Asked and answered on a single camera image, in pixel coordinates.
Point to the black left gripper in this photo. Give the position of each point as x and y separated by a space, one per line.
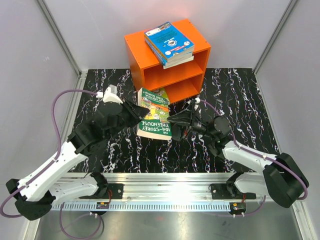
137 113

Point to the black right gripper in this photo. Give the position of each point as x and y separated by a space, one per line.
184 116

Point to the green 65-Storey Treehouse book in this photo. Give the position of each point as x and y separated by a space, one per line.
162 93

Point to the dark green book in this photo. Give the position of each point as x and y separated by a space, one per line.
155 124

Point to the blue 26-Storey Treehouse book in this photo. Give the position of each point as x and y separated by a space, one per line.
171 52

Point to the blue back-cover book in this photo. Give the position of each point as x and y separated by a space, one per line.
162 34

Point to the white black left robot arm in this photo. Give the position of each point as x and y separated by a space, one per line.
37 193

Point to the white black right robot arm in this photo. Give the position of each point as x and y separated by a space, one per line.
276 176

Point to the orange wooden shelf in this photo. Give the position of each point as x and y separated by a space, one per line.
179 82

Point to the left small circuit board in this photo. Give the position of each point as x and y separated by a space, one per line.
102 205

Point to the small circuit board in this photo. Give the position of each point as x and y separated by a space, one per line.
238 208
102 205

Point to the right small circuit board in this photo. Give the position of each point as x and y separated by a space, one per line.
238 208

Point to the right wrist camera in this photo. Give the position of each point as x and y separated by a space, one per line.
196 102

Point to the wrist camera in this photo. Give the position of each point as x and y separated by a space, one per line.
109 95
196 102

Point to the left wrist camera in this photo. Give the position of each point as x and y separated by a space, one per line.
109 95

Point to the left aluminium frame post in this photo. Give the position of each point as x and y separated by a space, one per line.
43 7

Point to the aluminium frame post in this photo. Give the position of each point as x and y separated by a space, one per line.
275 34
43 7

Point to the aluminium front rail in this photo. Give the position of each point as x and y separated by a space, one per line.
175 187

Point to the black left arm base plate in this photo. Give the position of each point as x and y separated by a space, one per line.
116 190

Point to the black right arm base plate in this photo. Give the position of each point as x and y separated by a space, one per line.
223 191

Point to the white slotted cable duct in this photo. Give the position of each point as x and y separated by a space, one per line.
143 206

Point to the right aluminium frame post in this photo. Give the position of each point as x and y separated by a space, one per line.
275 34

